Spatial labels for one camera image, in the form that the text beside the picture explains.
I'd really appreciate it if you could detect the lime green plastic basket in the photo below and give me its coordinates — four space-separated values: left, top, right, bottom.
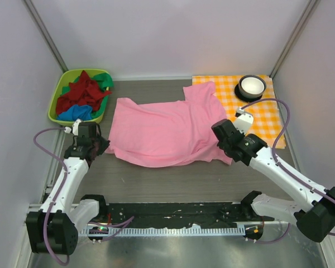
48 69 109 126

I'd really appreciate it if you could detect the orange checkered cloth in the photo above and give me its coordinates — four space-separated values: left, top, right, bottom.
192 75 283 147

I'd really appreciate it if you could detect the pink t shirt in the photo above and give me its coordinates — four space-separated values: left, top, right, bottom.
105 82 232 168

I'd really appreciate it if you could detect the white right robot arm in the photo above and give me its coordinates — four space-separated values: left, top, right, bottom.
212 119 335 242

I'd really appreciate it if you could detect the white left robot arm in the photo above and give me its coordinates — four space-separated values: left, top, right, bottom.
25 119 109 256

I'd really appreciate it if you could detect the blue t shirt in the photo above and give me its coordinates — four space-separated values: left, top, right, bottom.
57 104 93 122

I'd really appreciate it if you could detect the dark red t shirt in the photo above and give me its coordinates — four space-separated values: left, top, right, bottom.
56 70 114 118

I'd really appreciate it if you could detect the white bowl with dark rim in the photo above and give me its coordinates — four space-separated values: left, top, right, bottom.
234 75 267 103

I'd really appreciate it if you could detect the green t shirt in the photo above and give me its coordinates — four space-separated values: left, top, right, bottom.
56 70 114 121

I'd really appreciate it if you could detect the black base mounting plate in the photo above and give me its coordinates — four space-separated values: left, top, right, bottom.
75 202 276 230

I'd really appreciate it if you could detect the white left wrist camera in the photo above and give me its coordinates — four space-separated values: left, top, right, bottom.
64 119 83 136

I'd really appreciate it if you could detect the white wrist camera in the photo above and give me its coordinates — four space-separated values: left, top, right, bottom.
233 107 254 135
64 119 83 136

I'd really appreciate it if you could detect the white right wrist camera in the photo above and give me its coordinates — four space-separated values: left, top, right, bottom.
233 107 254 135

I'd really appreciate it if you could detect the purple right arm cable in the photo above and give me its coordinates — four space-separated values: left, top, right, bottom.
236 98 335 245

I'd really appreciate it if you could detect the white slotted cable duct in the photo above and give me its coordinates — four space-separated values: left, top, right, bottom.
78 224 245 240

